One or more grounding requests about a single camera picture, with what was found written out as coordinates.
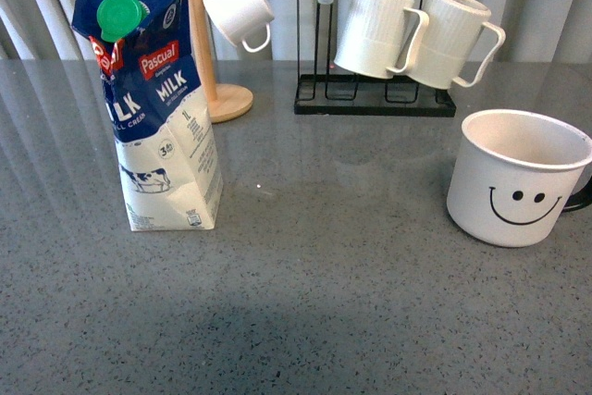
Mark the cream ribbed mug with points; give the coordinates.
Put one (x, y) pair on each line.
(453, 31)
(381, 38)

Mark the right cream ribbed mug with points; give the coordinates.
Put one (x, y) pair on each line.
(453, 31)

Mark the black wire mug rack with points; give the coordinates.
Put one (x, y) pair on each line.
(326, 92)

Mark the white smiley face mug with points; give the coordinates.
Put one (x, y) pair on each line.
(515, 174)

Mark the small white hanging mug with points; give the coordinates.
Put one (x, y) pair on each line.
(236, 20)

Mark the blue white milk carton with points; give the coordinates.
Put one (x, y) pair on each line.
(166, 150)

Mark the left cream ribbed mug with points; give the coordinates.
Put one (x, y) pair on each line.
(381, 38)

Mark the wooden mug tree stand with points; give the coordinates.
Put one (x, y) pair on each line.
(225, 101)

